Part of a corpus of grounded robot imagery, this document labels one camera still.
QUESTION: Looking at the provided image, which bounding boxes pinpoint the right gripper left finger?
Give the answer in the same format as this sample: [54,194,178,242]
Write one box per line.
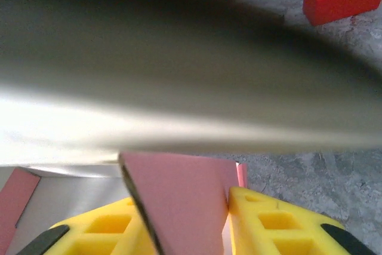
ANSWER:
[17,196,158,255]

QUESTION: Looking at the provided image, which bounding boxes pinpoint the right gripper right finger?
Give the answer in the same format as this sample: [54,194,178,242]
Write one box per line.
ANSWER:
[225,186,377,255]

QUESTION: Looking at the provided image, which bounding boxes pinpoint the pink paper box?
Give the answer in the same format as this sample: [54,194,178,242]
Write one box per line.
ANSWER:
[0,0,382,255]

